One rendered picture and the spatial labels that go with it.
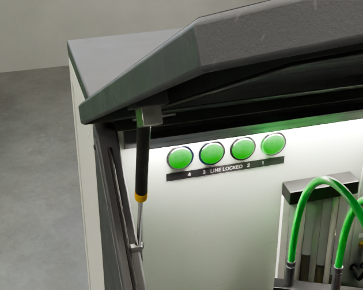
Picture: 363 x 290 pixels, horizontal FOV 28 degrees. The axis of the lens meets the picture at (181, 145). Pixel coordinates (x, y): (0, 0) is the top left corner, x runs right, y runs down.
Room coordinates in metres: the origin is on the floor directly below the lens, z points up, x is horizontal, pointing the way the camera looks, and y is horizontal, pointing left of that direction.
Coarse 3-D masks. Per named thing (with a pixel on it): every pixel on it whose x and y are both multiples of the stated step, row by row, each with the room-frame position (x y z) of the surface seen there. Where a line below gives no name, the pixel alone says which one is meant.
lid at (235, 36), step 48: (288, 0) 0.42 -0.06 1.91; (336, 0) 0.40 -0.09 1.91; (192, 48) 0.45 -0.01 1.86; (240, 48) 0.42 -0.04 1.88; (288, 48) 0.41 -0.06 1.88; (336, 48) 0.45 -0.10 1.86; (96, 96) 0.89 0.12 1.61; (144, 96) 0.61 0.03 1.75; (192, 96) 0.69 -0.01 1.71; (240, 96) 1.00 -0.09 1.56; (288, 96) 1.12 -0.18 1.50
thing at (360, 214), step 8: (320, 176) 1.01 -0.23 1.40; (312, 184) 1.03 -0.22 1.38; (320, 184) 1.01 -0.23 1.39; (328, 184) 0.97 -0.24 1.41; (336, 184) 0.95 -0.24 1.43; (304, 192) 1.05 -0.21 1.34; (344, 192) 0.93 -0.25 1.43; (304, 200) 1.06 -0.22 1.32; (352, 200) 0.91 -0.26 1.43; (296, 208) 1.08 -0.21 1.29; (352, 208) 0.90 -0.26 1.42; (360, 208) 0.89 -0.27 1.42; (296, 216) 1.08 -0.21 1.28; (360, 216) 0.88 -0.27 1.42; (296, 224) 1.08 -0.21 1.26; (296, 232) 1.08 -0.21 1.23; (296, 240) 1.08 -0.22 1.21; (288, 256) 1.09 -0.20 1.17; (288, 264) 1.09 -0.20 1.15
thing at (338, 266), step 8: (360, 200) 1.02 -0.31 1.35; (352, 216) 1.05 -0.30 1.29; (344, 224) 1.06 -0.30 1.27; (344, 232) 1.06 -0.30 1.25; (344, 240) 1.06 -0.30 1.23; (344, 248) 1.07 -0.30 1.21; (336, 256) 1.07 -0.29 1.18; (336, 264) 1.07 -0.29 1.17; (336, 272) 1.07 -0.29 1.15; (336, 280) 1.07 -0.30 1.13; (336, 288) 1.07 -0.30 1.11
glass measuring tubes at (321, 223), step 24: (288, 192) 1.14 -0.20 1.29; (312, 192) 1.15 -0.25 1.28; (336, 192) 1.16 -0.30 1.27; (288, 216) 1.16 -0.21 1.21; (312, 216) 1.15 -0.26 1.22; (336, 216) 1.18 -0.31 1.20; (288, 240) 1.15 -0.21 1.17; (312, 240) 1.18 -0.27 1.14; (336, 240) 1.17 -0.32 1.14; (312, 264) 1.18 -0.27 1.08
